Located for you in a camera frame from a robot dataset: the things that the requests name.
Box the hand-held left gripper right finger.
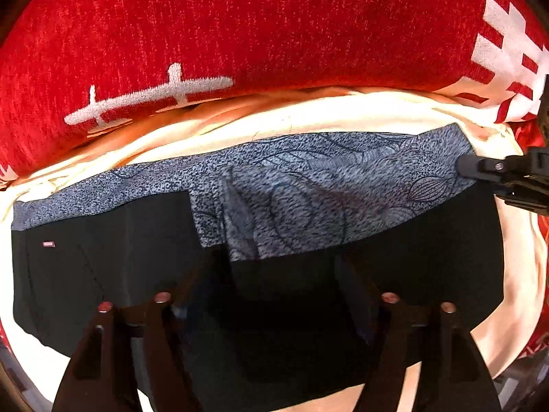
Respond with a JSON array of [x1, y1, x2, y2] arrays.
[[337, 257, 502, 412]]

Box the black pants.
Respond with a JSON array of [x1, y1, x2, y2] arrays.
[[11, 180, 507, 412]]

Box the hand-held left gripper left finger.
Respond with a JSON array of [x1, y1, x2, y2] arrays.
[[51, 262, 215, 412]]

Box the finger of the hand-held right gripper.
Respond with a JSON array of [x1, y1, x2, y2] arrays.
[[455, 153, 507, 183]]

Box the red printed blanket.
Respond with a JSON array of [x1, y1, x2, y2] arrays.
[[0, 0, 549, 361]]

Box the blue leaf patterned cloth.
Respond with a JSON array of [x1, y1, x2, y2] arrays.
[[12, 122, 479, 262]]

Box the cream padded quilt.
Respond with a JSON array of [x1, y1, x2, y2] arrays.
[[0, 86, 549, 412]]

